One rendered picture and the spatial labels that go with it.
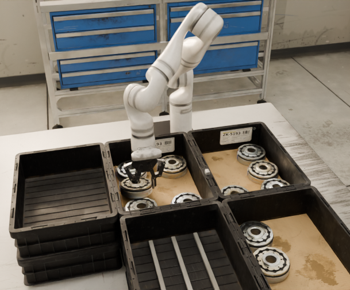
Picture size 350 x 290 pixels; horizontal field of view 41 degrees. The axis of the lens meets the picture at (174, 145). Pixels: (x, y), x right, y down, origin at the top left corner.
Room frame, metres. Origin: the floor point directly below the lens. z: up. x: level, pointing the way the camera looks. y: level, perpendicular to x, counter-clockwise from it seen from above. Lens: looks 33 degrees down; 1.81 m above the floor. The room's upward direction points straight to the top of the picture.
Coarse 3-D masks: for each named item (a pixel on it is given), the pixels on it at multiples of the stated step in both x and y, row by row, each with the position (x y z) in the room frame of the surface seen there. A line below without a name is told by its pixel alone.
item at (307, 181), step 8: (208, 128) 1.46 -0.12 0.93; (216, 128) 1.46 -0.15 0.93; (224, 128) 1.46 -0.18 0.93; (264, 128) 1.46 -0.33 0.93; (192, 136) 1.40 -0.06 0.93; (272, 136) 1.40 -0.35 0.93; (280, 144) 1.35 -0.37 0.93; (200, 152) 1.30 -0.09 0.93; (288, 152) 1.30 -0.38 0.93; (208, 168) 1.21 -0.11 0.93; (296, 168) 1.21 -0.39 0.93; (304, 176) 1.16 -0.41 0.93; (216, 184) 1.13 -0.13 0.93; (296, 184) 1.12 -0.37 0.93; (304, 184) 1.12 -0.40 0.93; (248, 192) 1.09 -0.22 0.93; (256, 192) 1.08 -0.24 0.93
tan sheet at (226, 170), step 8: (216, 152) 1.45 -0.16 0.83; (224, 152) 1.45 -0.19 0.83; (232, 152) 1.45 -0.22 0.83; (208, 160) 1.40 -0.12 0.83; (216, 160) 1.40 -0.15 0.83; (224, 160) 1.40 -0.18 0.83; (232, 160) 1.40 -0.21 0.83; (216, 168) 1.35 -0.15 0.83; (224, 168) 1.35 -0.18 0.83; (232, 168) 1.35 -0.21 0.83; (240, 168) 1.35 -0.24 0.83; (216, 176) 1.30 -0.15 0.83; (224, 176) 1.30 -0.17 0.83; (232, 176) 1.30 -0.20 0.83; (240, 176) 1.30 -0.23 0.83; (224, 184) 1.25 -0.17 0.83; (232, 184) 1.25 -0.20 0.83; (240, 184) 1.25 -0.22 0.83; (248, 184) 1.25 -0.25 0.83; (256, 184) 1.25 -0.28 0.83
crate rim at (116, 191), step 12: (180, 132) 1.43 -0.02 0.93; (108, 144) 1.35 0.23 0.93; (192, 144) 1.35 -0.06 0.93; (108, 156) 1.28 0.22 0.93; (204, 168) 1.21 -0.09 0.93; (216, 192) 1.09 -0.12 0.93; (120, 204) 1.03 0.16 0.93; (168, 204) 1.03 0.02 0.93; (180, 204) 1.03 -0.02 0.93; (120, 216) 0.99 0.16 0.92
